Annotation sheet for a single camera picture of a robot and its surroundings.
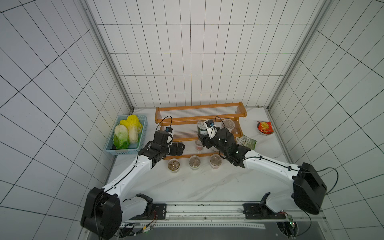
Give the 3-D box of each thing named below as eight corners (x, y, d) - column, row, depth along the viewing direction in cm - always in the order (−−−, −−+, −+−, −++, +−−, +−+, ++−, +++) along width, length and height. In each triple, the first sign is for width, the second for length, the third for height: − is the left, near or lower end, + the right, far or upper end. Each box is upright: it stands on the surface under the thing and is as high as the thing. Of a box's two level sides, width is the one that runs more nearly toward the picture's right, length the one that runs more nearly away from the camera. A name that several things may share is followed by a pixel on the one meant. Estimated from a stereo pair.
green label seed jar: (188, 170, 87) (188, 167, 84) (189, 158, 92) (188, 154, 89) (200, 170, 87) (200, 167, 84) (200, 158, 92) (200, 154, 89)
